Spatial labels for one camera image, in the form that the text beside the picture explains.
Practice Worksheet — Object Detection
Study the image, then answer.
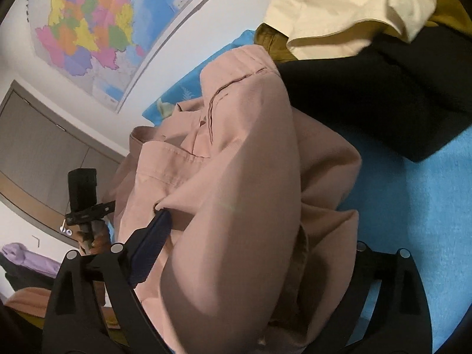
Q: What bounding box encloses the pink jacket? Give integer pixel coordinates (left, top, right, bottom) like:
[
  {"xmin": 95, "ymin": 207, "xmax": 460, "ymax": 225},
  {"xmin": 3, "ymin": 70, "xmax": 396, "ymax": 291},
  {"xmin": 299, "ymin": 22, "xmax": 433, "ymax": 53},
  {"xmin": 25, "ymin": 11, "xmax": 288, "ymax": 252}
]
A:
[{"xmin": 107, "ymin": 45, "xmax": 362, "ymax": 353}]

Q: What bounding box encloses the person's left hand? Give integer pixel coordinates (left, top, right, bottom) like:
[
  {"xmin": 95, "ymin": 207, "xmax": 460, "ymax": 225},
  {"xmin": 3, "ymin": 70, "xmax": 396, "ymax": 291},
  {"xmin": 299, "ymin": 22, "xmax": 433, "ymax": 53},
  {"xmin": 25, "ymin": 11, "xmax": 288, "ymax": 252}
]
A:
[{"xmin": 77, "ymin": 220, "xmax": 111, "ymax": 256}]

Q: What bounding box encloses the purple garment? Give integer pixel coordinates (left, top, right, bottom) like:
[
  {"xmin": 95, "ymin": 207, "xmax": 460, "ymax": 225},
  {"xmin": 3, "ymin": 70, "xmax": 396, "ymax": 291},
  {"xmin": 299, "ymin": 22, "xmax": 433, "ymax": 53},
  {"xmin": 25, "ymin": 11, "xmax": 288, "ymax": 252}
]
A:
[{"xmin": 1, "ymin": 242, "xmax": 61, "ymax": 278}]

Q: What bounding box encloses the black garment near door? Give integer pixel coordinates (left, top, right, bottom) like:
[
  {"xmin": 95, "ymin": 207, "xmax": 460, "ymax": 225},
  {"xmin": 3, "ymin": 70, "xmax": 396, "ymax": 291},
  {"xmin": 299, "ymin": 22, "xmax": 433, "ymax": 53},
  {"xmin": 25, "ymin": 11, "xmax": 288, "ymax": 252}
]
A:
[{"xmin": 0, "ymin": 254, "xmax": 54, "ymax": 291}]

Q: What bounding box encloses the blue bed sheet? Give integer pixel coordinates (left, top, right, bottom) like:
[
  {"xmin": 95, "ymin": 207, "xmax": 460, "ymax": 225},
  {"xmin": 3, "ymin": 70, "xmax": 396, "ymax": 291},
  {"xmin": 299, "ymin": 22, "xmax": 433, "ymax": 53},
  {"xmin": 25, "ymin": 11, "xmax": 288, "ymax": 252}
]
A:
[{"xmin": 142, "ymin": 29, "xmax": 472, "ymax": 353}]

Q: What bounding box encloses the black garment on bed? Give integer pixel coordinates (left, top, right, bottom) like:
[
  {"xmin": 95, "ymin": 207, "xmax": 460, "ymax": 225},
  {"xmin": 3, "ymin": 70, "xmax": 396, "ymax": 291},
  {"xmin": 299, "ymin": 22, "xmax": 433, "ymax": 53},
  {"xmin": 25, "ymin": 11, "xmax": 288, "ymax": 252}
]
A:
[{"xmin": 278, "ymin": 26, "xmax": 471, "ymax": 162}]

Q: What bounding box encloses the cream fleece garment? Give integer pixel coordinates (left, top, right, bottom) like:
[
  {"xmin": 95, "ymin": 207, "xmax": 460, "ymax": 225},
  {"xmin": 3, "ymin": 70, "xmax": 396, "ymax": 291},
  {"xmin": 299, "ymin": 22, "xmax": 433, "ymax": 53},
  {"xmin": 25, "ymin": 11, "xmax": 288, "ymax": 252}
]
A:
[{"xmin": 264, "ymin": 0, "xmax": 437, "ymax": 60}]

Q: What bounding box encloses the mustard yellow garment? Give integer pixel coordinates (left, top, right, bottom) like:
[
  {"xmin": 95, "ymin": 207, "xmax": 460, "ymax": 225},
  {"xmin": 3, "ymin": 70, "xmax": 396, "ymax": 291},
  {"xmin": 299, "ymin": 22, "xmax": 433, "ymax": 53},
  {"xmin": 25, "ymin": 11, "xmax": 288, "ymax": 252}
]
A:
[{"xmin": 254, "ymin": 0, "xmax": 471, "ymax": 62}]

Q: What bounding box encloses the colourful wall map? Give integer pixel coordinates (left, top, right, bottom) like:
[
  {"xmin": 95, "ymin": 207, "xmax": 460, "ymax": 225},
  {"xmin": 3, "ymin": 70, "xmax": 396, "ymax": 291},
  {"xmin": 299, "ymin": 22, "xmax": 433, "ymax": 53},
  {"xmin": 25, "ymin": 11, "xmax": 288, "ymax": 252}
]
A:
[{"xmin": 26, "ymin": 0, "xmax": 192, "ymax": 111}]

